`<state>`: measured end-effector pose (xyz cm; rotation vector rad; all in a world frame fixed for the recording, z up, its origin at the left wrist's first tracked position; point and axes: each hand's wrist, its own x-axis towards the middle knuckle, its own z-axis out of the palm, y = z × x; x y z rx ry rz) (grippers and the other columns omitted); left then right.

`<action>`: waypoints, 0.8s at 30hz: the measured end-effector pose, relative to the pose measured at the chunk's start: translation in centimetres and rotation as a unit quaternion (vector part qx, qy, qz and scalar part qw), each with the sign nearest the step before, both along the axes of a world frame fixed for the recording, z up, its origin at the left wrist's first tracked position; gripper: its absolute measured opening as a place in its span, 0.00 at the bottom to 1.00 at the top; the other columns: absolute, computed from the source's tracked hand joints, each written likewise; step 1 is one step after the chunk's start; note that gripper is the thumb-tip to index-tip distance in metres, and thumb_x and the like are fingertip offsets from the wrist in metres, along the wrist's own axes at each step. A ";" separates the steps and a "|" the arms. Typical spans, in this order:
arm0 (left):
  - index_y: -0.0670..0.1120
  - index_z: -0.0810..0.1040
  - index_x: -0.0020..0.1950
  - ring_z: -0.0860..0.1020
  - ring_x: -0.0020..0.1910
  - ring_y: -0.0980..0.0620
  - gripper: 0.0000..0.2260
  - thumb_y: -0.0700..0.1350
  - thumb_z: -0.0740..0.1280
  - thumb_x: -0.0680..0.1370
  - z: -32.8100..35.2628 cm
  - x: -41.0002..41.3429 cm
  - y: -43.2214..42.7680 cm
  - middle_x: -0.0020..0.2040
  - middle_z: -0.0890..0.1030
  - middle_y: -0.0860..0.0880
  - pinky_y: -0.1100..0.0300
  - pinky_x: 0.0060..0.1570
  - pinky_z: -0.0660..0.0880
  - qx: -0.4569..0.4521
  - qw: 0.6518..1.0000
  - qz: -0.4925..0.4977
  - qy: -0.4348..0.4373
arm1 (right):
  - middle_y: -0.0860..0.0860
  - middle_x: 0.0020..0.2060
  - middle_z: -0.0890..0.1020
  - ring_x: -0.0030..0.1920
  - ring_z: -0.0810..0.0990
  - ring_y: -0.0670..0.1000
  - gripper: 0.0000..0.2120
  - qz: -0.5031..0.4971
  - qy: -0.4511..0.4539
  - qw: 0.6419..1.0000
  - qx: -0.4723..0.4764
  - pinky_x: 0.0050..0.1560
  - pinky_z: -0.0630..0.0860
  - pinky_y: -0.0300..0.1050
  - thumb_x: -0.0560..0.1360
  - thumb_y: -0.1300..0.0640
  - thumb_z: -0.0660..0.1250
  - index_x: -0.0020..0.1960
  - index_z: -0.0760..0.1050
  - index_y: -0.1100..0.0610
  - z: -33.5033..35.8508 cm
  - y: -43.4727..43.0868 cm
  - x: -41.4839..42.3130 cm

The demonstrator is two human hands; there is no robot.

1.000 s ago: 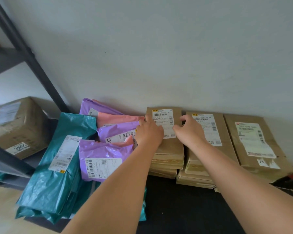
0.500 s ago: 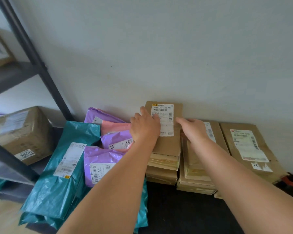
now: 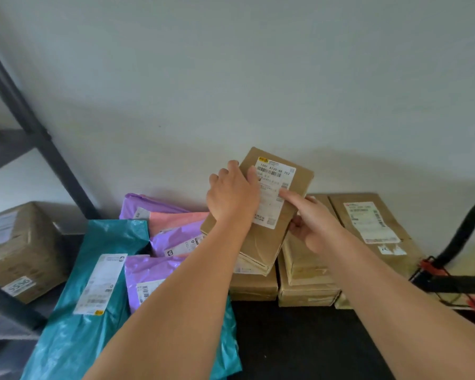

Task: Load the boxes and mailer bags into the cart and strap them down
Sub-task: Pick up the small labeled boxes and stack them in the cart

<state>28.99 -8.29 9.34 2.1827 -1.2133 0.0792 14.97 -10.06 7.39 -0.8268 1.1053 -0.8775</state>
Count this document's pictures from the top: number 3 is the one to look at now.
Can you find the teal package long label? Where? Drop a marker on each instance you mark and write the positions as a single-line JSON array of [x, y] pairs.
[[63, 332]]

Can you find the person's right hand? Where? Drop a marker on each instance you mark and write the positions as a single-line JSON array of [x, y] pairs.
[[316, 225]]

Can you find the small brown cardboard box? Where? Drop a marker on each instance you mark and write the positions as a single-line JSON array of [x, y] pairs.
[[308, 269]]

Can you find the black metal shelf rack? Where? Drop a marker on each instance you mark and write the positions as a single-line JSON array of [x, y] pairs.
[[39, 128]]

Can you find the purple mailer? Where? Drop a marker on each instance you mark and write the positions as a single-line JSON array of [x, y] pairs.
[[150, 267], [142, 203], [170, 239]]

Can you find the person's left forearm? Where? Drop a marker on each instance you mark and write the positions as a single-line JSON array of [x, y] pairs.
[[170, 312]]

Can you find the bulky taped cardboard box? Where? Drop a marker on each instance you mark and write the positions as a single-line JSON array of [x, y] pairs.
[[23, 249]]

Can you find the small box yellow-tag label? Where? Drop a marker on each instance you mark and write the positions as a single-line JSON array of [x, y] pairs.
[[269, 249]]

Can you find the black low metal table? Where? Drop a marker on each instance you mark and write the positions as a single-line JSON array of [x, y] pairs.
[[301, 344]]

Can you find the person's right forearm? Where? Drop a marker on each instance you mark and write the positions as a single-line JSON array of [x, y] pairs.
[[411, 312]]

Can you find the person's left hand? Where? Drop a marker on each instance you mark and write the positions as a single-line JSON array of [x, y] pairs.
[[233, 197]]

